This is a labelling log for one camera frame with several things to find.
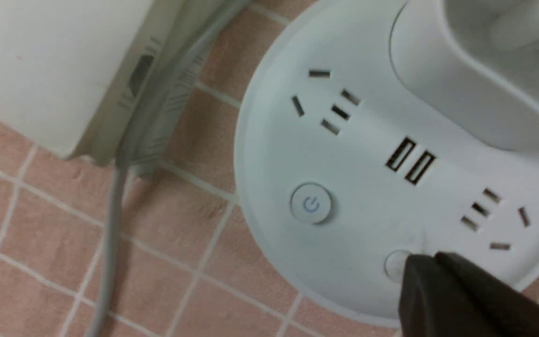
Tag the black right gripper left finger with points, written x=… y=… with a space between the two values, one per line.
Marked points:
x=435 y=302

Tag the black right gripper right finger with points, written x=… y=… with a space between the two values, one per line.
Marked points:
x=509 y=311

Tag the white desk lamp with sockets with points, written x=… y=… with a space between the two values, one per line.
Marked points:
x=342 y=173

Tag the pink checkered tablecloth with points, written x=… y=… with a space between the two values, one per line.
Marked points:
x=188 y=264

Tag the white self-driving textbook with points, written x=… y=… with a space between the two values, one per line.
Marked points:
x=73 y=71

